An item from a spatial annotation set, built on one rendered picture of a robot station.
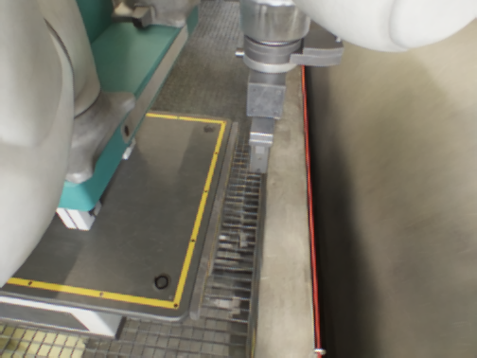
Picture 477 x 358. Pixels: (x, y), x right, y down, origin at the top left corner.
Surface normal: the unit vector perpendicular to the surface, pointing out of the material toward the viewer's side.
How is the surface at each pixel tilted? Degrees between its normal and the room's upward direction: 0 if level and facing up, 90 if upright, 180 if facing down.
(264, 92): 90
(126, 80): 0
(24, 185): 88
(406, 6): 103
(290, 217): 0
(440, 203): 55
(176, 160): 0
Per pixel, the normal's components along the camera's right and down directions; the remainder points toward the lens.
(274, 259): 0.03, -0.69
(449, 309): -0.85, -0.43
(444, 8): 0.33, 0.77
